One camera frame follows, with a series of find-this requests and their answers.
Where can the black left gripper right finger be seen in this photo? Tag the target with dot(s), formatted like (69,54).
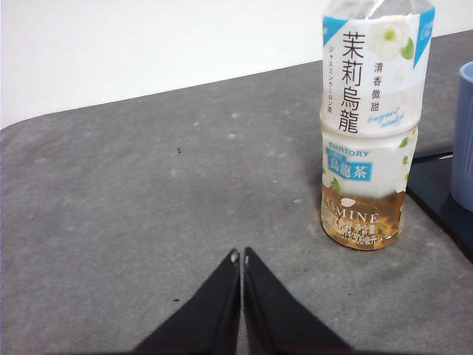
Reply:
(273,321)

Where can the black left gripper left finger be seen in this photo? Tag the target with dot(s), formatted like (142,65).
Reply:
(210,318)

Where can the jasmine oolong tea bottle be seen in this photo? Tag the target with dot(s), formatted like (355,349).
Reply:
(369,111)

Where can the blue ribbed plastic cup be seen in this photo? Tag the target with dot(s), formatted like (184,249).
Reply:
(463,148)

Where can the dark teal rectangular tray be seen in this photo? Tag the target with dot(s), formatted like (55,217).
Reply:
(432,196)

